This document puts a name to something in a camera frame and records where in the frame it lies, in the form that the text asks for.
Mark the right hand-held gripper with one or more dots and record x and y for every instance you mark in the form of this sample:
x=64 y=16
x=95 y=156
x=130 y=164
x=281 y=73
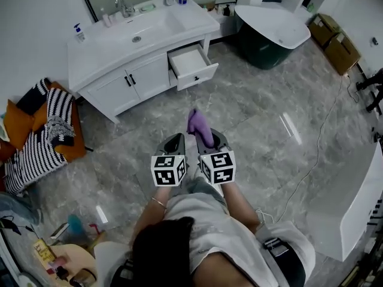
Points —
x=220 y=167

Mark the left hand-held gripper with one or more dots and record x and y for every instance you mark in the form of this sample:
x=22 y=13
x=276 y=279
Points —
x=166 y=172

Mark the purple cloth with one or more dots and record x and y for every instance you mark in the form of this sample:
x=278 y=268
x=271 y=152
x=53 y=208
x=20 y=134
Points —
x=199 y=124

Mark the white drawer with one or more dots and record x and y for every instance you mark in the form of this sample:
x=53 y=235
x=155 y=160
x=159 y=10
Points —
x=188 y=60

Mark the person's right forearm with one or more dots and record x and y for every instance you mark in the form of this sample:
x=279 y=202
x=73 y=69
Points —
x=239 y=208

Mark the person's left forearm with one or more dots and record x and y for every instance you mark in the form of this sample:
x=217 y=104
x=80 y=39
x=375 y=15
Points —
x=149 y=217

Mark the person's white shirt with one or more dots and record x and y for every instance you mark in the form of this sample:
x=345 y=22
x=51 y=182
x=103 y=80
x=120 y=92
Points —
x=215 y=229

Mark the orange sofa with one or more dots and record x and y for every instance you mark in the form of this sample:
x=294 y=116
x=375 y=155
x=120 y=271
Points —
x=74 y=151

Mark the white vanity cabinet with sink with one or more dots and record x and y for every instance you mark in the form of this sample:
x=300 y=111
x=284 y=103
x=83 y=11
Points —
x=119 y=43

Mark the small red plastic piece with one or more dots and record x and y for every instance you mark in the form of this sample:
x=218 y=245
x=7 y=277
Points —
x=94 y=228

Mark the green and white bathtub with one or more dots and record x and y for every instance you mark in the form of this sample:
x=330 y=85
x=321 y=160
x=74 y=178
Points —
x=269 y=25

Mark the small black bottle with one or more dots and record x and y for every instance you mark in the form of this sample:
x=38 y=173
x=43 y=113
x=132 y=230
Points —
x=227 y=10

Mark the small white box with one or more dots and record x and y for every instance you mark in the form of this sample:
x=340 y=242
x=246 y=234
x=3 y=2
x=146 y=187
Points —
x=220 y=9

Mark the brown tray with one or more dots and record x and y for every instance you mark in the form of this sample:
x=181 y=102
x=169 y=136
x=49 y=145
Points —
x=209 y=5

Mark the pink cup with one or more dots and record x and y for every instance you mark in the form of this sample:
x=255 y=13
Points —
x=106 y=19

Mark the small bottle with blue pump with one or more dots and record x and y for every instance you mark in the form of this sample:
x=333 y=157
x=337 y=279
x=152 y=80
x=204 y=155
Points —
x=80 y=34

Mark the chrome faucet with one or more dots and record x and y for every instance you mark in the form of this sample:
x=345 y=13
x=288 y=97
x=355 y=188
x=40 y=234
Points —
x=124 y=7

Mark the maroon notebook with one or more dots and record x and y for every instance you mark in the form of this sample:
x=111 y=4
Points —
x=60 y=230

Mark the round wooden stool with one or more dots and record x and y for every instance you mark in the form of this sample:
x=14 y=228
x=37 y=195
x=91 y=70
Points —
x=80 y=256

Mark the orange cushion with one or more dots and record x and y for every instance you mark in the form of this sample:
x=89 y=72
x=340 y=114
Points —
x=18 y=121

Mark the cardboard box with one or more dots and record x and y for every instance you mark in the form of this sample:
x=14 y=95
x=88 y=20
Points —
x=324 y=25
x=344 y=52

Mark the white rectangular bathtub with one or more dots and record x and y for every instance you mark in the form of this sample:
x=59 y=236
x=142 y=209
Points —
x=356 y=214

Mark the small green object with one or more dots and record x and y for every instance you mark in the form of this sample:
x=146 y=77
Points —
x=311 y=7

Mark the yellow book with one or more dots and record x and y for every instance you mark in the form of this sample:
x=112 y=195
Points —
x=44 y=250

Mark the black wall socket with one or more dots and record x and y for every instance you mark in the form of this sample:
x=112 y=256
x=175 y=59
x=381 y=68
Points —
x=374 y=42

